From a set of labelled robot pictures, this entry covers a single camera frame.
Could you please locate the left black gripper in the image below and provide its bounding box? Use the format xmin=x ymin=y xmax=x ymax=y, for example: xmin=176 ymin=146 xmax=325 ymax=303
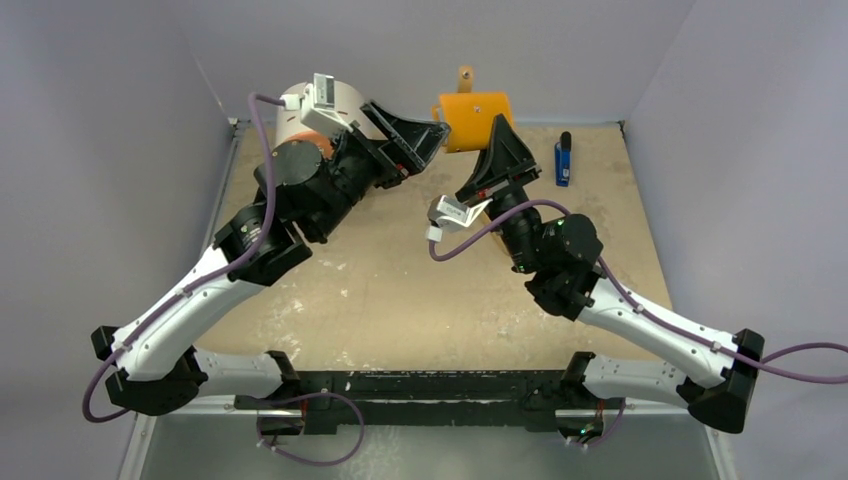
xmin=310 ymin=101 xmax=450 ymax=241

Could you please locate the orange leather card holder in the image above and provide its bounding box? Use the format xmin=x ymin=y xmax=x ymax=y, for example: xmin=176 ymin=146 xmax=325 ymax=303
xmin=431 ymin=65 xmax=513 ymax=154

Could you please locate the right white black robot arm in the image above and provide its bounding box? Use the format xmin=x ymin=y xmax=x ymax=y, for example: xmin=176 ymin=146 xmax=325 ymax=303
xmin=456 ymin=114 xmax=765 ymax=434

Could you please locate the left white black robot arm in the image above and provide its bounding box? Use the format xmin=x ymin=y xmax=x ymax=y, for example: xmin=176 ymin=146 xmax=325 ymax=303
xmin=91 ymin=101 xmax=450 ymax=416

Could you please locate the tan oval tray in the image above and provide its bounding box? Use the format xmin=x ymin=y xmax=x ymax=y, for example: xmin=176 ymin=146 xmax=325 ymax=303
xmin=480 ymin=212 xmax=511 ymax=258

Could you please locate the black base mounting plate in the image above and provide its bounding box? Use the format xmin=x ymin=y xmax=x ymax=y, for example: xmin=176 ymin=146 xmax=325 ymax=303
xmin=234 ymin=352 xmax=624 ymax=441

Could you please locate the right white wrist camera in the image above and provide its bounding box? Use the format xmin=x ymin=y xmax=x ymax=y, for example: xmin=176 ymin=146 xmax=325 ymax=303
xmin=425 ymin=195 xmax=492 ymax=243

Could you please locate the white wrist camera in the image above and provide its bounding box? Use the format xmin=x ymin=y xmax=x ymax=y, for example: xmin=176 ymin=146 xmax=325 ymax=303
xmin=276 ymin=73 xmax=365 ymax=141
xmin=425 ymin=195 xmax=492 ymax=243

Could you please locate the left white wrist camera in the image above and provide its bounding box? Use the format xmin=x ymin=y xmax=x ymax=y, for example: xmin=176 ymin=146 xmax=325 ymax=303
xmin=276 ymin=73 xmax=365 ymax=141

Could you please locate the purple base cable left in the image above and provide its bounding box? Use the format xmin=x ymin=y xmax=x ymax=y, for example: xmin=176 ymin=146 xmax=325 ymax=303
xmin=254 ymin=390 xmax=366 ymax=468

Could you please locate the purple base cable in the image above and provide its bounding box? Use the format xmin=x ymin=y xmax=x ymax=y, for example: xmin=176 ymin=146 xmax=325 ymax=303
xmin=254 ymin=390 xmax=366 ymax=468
xmin=566 ymin=400 xmax=627 ymax=452

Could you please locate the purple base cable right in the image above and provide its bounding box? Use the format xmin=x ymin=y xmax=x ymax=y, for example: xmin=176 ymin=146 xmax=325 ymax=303
xmin=566 ymin=400 xmax=627 ymax=452

